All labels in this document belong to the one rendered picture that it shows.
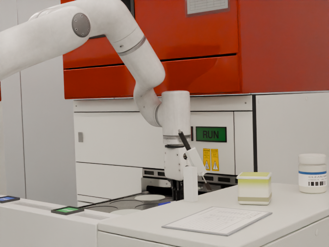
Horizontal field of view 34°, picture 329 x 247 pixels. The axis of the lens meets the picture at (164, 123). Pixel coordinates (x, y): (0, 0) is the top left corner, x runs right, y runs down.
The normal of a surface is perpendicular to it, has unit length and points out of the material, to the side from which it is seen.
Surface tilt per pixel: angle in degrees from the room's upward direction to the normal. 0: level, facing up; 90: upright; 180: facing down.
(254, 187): 90
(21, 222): 90
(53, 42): 114
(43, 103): 90
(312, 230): 90
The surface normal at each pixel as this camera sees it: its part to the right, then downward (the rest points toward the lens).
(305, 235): 0.76, 0.01
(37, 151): -0.65, 0.06
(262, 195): -0.29, 0.06
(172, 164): -0.84, 0.10
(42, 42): 0.09, 0.35
